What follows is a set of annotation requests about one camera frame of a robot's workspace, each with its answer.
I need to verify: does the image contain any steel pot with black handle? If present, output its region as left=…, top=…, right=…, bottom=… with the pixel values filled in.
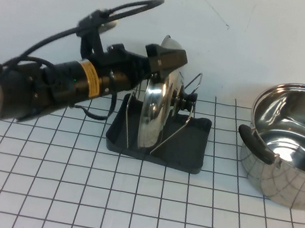
left=227, top=74, right=305, bottom=211

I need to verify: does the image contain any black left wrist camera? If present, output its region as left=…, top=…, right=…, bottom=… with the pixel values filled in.
left=73, top=5, right=120, bottom=64

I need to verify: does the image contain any white black-grid tablecloth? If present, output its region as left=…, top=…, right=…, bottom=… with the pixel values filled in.
left=0, top=61, right=305, bottom=228

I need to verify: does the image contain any stainless steel pot lid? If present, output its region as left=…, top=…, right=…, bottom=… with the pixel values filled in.
left=134, top=32, right=208, bottom=159

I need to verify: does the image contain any thin black cable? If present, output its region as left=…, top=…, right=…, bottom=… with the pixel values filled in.
left=69, top=83, right=119, bottom=124

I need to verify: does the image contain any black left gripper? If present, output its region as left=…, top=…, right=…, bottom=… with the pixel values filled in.
left=99, top=35, right=189, bottom=103

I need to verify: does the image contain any thick black cable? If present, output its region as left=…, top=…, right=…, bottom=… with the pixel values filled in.
left=0, top=0, right=165, bottom=96

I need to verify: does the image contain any black tray wire lid rack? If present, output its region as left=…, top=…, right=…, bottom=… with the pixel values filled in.
left=101, top=58, right=221, bottom=178

